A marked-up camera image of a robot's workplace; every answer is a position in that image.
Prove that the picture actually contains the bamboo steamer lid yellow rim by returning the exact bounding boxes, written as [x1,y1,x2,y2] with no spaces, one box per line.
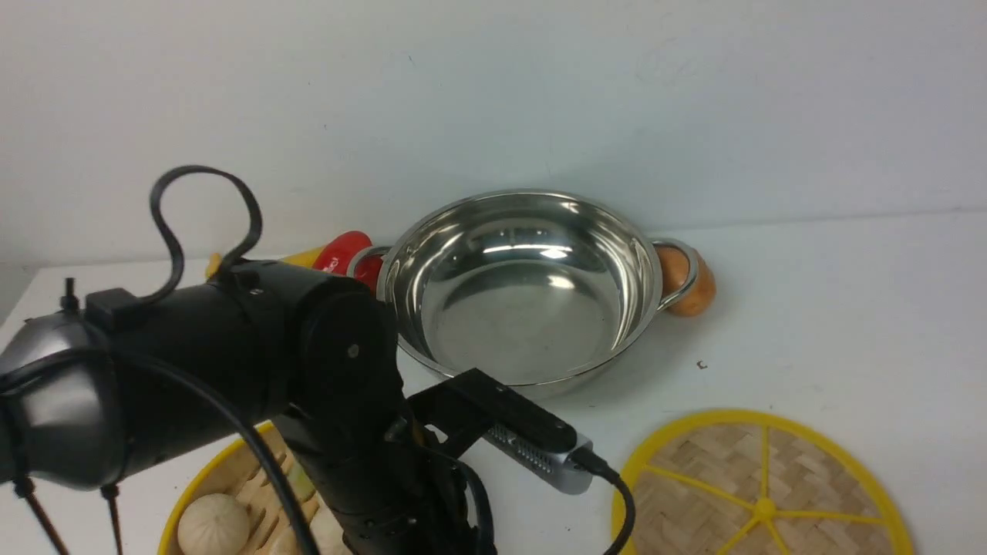
[621,409,916,554]

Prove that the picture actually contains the stainless steel pot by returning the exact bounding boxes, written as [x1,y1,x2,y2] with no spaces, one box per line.
[347,189,688,399]

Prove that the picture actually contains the red bell pepper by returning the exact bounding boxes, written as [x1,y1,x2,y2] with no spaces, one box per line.
[311,230,383,289]

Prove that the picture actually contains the brown potato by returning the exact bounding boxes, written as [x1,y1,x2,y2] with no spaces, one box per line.
[653,242,718,318]

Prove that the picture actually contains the white steamed bun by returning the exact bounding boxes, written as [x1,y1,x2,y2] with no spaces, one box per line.
[177,494,251,554]

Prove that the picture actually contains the yellow banana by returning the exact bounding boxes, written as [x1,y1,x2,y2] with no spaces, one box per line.
[204,244,325,281]

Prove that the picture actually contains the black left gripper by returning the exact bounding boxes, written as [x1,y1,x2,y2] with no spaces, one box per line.
[274,403,497,554]

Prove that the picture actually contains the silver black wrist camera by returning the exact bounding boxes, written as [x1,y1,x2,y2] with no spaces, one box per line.
[409,368,593,496]

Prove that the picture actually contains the bamboo steamer basket yellow rim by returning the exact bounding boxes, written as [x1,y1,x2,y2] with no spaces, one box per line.
[158,424,350,554]

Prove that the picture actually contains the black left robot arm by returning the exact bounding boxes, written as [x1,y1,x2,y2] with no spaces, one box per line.
[2,262,496,554]

